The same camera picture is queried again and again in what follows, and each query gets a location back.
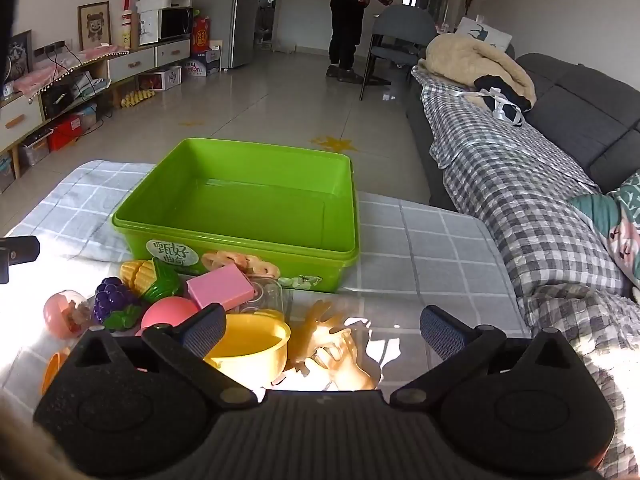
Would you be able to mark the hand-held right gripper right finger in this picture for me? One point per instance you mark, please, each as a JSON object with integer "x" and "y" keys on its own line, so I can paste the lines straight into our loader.
{"x": 441, "y": 332}

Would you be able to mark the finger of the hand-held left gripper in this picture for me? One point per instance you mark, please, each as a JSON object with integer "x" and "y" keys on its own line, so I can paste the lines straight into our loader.
{"x": 17, "y": 250}

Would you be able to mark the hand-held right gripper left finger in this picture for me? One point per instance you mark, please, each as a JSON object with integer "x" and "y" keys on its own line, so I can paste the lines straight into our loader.
{"x": 206, "y": 331}

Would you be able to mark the pink toy ball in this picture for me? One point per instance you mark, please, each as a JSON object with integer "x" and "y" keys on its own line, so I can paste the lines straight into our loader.
{"x": 167, "y": 312}

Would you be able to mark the pink rectangular block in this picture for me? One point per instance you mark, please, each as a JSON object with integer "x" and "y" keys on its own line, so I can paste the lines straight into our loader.
{"x": 220, "y": 286}

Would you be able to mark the clear plastic container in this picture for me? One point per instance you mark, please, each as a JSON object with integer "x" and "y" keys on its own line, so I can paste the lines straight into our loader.
{"x": 267, "y": 296}

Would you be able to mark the yellow green toy corn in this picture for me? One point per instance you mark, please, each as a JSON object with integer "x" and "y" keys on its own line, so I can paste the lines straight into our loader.
{"x": 150, "y": 277}

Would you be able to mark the flesh coloured toy hand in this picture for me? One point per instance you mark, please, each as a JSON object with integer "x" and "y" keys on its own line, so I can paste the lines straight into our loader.
{"x": 350, "y": 370}

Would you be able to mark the purple toy grapes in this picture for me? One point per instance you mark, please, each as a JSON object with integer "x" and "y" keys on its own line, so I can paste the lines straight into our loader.
{"x": 111, "y": 300}

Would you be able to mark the green plastic storage box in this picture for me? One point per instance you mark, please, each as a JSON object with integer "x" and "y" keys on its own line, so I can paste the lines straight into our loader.
{"x": 250, "y": 200}

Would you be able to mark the yellow plastic bowl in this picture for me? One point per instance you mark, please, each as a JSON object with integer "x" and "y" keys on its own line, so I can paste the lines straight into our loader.
{"x": 250, "y": 347}

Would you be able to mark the grey checked tablecloth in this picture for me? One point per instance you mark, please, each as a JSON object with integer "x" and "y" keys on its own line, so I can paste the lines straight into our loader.
{"x": 430, "y": 260}

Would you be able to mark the translucent pink capsule toy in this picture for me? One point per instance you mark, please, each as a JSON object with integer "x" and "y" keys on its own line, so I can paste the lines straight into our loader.
{"x": 65, "y": 312}

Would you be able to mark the red storage box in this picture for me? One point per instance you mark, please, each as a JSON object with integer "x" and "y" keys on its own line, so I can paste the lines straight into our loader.
{"x": 65, "y": 132}

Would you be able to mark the small orange toy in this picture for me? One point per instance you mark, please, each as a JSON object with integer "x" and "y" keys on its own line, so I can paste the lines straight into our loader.
{"x": 50, "y": 372}

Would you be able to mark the grey plaid blanket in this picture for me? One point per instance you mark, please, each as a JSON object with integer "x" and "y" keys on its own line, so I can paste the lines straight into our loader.
{"x": 510, "y": 170}

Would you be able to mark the pink fringed cloth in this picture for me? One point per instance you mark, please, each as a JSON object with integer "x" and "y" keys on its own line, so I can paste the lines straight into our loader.
{"x": 60, "y": 67}

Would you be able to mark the yellow ridged toy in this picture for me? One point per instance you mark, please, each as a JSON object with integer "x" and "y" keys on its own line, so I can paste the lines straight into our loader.
{"x": 137, "y": 98}

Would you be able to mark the dark framed picture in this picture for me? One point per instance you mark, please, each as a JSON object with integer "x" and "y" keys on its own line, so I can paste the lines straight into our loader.
{"x": 19, "y": 55}

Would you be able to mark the faint yellow star sticker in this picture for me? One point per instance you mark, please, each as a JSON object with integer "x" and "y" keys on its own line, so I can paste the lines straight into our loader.
{"x": 191, "y": 123}

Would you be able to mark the green patterned pillow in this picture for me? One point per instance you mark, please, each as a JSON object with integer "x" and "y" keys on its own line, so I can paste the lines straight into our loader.
{"x": 622, "y": 220}

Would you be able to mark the double yellow star sticker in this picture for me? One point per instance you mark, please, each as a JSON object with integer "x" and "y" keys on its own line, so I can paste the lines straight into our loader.
{"x": 332, "y": 144}

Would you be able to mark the white wooden tv cabinet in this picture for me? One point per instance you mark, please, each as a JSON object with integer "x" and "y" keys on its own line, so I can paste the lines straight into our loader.
{"x": 135, "y": 62}

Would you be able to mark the white red cardboard box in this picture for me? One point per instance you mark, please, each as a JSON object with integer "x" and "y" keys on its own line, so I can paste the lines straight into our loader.
{"x": 160, "y": 79}

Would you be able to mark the white ribbon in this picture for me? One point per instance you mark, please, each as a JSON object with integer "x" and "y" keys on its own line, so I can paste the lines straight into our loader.
{"x": 502, "y": 107}

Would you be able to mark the framed cartoon picture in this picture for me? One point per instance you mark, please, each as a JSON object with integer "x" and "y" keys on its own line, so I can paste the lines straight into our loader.
{"x": 94, "y": 25}

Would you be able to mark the black garment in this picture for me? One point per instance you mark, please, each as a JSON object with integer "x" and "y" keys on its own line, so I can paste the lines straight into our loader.
{"x": 505, "y": 87}

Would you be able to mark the white blue cardboard box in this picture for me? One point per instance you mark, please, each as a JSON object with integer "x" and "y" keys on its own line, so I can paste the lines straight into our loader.
{"x": 202, "y": 64}

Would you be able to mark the dark grey sofa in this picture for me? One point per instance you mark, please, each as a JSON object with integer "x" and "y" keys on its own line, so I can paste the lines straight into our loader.
{"x": 575, "y": 105}

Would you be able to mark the black microwave oven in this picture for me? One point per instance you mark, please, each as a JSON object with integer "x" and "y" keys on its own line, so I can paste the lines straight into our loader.
{"x": 172, "y": 24}

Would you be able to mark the beige fleece blanket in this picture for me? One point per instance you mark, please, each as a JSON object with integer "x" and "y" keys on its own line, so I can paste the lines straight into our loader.
{"x": 470, "y": 57}

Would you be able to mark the tall red gift box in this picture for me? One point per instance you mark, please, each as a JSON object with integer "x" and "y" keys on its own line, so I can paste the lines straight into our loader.
{"x": 200, "y": 35}

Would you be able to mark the white deer print pillow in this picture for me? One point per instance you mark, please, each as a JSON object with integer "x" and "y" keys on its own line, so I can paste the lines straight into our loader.
{"x": 487, "y": 34}

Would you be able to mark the grey dining chair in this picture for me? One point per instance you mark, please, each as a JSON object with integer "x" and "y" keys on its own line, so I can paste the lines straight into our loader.
{"x": 400, "y": 30}

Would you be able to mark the silver refrigerator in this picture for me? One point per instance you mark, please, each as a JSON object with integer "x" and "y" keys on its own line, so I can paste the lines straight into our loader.
{"x": 235, "y": 15}

